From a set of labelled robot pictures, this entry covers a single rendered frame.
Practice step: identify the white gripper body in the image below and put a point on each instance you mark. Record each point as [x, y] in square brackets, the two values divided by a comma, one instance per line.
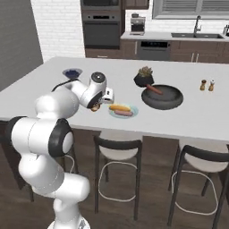
[107, 101]

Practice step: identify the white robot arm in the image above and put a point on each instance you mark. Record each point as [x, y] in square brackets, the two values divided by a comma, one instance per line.
[44, 140]

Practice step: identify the brown wooden bowl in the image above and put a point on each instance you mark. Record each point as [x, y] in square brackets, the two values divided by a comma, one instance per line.
[95, 108]

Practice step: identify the yellow hot dog bun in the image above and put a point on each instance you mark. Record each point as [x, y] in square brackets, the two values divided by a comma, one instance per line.
[120, 107]

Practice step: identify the pink sausage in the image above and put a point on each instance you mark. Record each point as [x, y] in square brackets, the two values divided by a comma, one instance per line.
[123, 113]

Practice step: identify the light blue plate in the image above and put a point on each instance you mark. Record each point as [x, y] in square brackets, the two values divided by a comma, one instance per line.
[131, 111]

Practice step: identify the dark blue plate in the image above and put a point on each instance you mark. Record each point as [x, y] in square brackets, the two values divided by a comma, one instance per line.
[72, 72]

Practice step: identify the plant in black pot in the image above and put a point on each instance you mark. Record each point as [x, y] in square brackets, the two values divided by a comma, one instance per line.
[144, 78]

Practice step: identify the dark grey frying pan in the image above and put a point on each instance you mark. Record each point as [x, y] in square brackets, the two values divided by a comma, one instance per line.
[164, 98]

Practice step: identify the steel dishwasher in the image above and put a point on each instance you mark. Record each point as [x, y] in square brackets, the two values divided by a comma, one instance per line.
[153, 50]

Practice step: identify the silver coffee machine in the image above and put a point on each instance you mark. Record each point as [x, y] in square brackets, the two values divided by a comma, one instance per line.
[137, 25]

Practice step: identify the brown pepper shaker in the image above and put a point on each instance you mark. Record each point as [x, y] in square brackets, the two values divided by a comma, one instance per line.
[203, 85]

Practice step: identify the black microwave oven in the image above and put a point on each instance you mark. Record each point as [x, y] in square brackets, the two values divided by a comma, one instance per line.
[100, 2]

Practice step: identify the brown base cupboards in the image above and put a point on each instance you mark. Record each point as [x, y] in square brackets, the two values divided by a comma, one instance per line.
[193, 52]

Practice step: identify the grey sink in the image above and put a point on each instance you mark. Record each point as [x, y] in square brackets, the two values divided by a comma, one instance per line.
[196, 35]

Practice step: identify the silver tap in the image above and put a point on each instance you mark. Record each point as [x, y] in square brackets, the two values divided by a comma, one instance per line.
[196, 25]

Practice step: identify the window with grey blinds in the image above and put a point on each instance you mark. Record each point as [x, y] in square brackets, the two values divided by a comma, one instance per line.
[190, 8]

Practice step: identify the black wall oven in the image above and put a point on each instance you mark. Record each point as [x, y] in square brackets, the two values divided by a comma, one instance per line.
[101, 29]

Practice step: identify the brown wall cupboard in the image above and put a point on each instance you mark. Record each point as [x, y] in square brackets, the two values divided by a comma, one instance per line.
[136, 3]

